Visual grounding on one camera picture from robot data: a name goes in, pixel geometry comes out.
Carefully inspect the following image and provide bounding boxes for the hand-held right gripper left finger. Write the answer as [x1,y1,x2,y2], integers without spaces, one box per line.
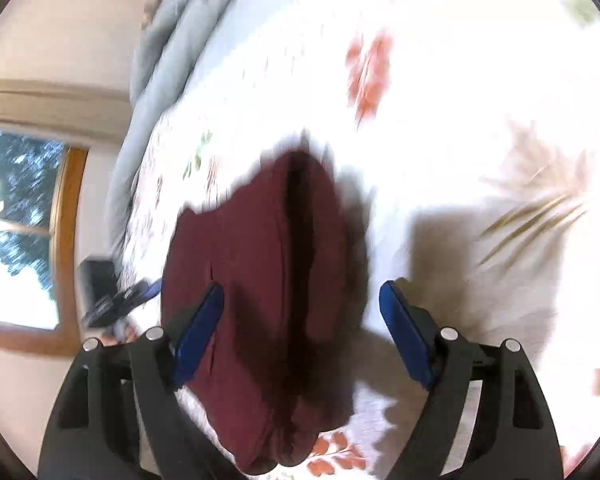
[37,282,226,480]

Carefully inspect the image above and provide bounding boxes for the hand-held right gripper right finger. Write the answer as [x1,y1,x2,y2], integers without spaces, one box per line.
[378,280,566,480]

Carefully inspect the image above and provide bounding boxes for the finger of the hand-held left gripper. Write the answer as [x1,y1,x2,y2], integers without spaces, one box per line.
[82,277,163,328]

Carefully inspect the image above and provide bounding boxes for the maroon pants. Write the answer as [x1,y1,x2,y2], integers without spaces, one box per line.
[160,147,371,476]

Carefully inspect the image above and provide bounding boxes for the person's left hand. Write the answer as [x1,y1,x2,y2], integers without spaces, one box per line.
[102,324,137,346]

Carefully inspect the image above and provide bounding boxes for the wooden framed window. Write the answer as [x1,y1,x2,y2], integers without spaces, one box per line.
[0,127,91,358]

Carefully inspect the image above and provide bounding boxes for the beige curtain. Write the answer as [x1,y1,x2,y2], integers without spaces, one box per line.
[0,79,133,148]

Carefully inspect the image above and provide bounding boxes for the floral quilted bedspread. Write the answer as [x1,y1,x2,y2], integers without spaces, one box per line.
[115,0,600,480]

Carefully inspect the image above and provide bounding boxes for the grey comforter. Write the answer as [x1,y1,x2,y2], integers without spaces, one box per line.
[105,0,256,261]

